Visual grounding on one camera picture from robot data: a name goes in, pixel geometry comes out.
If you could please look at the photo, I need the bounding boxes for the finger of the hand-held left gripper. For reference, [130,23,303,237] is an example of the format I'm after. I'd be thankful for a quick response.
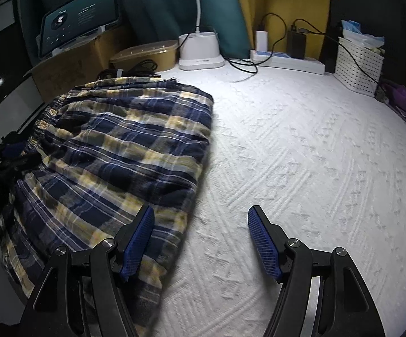
[3,140,38,168]

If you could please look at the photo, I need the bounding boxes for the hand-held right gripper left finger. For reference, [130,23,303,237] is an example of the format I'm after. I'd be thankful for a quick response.
[20,204,155,337]

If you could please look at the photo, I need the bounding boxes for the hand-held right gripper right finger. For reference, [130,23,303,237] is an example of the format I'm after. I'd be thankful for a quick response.
[247,205,386,337]

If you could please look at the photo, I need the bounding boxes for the navy yellow plaid pants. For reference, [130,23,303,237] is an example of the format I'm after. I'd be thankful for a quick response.
[0,76,215,337]

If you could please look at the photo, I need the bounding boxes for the white textured tablecloth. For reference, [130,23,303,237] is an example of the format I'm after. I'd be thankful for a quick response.
[0,61,406,337]

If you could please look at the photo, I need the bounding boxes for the brown cardboard box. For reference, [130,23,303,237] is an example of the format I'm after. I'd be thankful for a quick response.
[24,24,140,102]

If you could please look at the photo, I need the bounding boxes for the white tablet stand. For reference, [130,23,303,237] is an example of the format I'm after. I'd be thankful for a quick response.
[35,24,119,58]

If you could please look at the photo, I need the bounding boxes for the tablet with dark screen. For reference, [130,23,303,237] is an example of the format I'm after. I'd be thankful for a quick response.
[39,0,120,58]

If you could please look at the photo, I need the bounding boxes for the brown lidded food container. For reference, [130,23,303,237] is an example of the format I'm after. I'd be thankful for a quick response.
[110,40,180,72]

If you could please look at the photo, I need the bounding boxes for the white power strip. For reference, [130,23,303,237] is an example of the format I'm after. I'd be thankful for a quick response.
[250,50,326,75]

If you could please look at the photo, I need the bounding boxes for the purple plush toy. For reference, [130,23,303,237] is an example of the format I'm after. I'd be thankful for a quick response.
[378,81,406,122]

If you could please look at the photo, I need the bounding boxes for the white desk lamp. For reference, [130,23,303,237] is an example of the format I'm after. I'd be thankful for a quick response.
[178,0,225,71]

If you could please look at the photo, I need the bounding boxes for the white perforated plastic basket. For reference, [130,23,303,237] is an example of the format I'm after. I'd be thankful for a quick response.
[334,36,385,95]

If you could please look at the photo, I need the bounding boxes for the black power adapter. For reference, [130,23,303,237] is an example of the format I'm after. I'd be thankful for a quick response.
[287,31,306,60]

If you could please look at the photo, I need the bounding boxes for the white charger plug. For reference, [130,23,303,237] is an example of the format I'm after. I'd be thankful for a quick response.
[256,30,268,53]

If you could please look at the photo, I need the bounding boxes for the green and yellow curtain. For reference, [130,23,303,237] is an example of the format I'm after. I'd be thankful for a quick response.
[119,0,332,60]

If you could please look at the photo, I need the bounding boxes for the blue plastic bag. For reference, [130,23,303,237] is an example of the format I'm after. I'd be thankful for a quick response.
[341,19,385,48]

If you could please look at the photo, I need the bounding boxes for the coiled black cable bundle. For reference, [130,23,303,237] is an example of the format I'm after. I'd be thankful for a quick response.
[96,60,159,79]

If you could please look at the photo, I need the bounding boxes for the black charger cable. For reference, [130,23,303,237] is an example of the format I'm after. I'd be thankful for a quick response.
[227,13,286,83]

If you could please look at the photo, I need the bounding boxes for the black adapter cable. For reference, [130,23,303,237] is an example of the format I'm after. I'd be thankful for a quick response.
[292,18,379,86]

